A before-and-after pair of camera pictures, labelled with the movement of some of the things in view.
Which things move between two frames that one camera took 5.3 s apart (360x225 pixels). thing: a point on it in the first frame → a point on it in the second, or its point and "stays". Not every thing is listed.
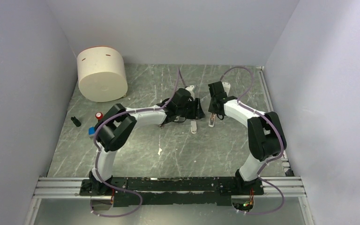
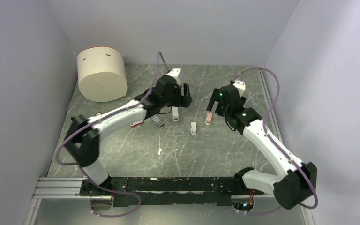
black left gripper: x=197 y=112 → x=185 y=100
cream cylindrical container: x=102 y=75 stays
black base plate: x=178 y=191 stays
